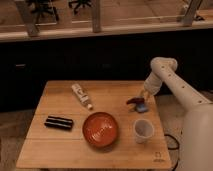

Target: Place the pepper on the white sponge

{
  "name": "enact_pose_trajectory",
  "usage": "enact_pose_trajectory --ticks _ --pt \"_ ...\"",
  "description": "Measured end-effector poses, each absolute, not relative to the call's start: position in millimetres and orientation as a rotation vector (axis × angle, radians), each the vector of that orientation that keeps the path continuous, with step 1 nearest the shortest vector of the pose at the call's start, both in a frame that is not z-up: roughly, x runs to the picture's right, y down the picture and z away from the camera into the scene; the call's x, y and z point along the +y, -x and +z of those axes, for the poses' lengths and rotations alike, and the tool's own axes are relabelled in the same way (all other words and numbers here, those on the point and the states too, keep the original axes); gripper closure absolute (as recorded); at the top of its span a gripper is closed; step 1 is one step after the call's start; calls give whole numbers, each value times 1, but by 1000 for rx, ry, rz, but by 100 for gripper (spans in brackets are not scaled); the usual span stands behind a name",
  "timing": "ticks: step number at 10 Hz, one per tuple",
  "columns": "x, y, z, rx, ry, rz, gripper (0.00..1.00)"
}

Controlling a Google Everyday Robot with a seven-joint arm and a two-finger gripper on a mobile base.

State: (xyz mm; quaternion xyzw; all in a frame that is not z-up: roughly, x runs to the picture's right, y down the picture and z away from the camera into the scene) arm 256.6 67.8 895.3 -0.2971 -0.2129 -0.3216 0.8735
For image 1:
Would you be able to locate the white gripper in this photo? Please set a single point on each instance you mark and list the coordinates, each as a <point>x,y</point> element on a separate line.
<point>145,94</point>

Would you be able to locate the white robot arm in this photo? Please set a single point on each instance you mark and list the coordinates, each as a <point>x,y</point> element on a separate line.
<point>196,147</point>

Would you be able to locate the blue sponge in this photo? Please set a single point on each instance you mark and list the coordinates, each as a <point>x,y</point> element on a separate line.
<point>141,108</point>

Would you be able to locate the red bowl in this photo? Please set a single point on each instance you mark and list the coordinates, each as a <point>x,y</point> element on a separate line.
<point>100,129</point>

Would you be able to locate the white tube bottle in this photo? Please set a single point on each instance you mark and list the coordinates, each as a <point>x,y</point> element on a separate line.
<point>82,96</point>

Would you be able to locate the wooden table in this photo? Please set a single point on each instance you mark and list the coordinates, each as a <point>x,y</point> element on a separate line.
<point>46,147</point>

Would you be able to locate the black rectangular case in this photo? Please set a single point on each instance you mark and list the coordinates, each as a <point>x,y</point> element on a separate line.
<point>59,122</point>

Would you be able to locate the black office chair base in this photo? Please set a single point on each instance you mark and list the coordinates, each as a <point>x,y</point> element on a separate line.
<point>78,3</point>

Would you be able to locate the black office chair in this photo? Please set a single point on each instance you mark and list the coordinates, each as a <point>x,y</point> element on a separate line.
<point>41,7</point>

